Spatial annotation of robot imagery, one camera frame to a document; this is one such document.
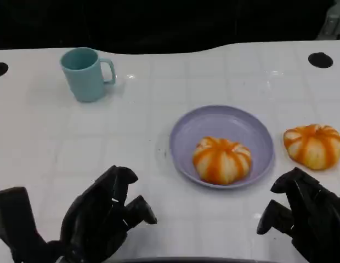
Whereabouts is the lilac plate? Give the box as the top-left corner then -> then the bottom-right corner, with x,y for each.
169,105 -> 275,189

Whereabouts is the pale green mug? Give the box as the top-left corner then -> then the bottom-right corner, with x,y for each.
59,47 -> 116,103

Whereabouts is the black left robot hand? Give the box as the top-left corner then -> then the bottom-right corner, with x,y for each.
60,164 -> 157,263

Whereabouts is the grey metal rack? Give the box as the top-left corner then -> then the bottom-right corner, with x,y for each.
316,0 -> 340,41

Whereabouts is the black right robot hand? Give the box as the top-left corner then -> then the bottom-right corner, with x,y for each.
256,167 -> 340,263

